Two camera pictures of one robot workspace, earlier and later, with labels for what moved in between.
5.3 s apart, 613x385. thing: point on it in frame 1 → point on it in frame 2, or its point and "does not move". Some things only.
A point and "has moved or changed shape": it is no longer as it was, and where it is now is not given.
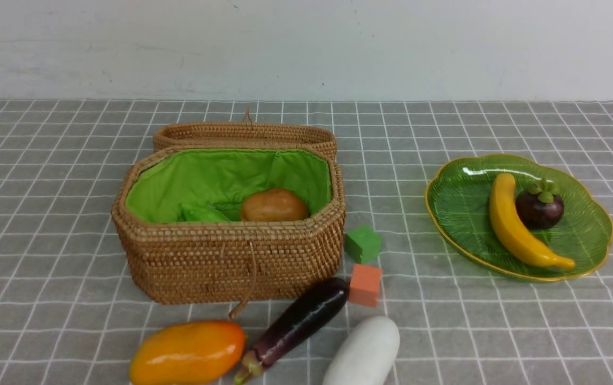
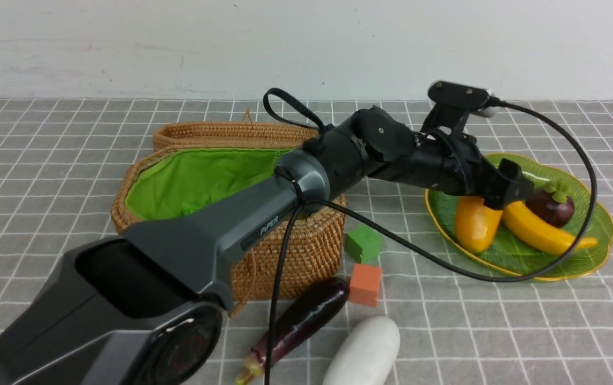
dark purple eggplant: [305, 316] does not move
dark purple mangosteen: [540, 207] has moved or changed shape
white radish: [368, 355] does not move
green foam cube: [362, 243] does not move
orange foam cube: [365, 285] does not move
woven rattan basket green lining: [165, 182] does not move
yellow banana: [511, 228] → [540, 234]
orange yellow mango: [187, 353] has moved or changed shape
